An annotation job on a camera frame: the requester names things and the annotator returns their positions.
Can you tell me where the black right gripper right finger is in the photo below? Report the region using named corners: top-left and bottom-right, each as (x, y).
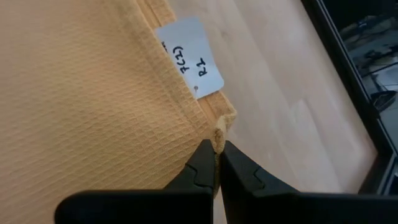
top-left (220, 140), bottom-right (398, 224)

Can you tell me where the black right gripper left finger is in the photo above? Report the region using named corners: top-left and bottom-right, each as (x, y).
top-left (54, 139), bottom-right (216, 224)

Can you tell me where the yellow waffle towel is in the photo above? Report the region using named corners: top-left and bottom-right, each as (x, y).
top-left (0, 0), bottom-right (238, 224)

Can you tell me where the white handwritten paper tag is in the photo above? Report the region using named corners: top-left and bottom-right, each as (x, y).
top-left (155, 16), bottom-right (225, 100)

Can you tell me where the black aluminium table frame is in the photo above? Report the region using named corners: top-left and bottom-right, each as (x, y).
top-left (300, 0), bottom-right (398, 195)

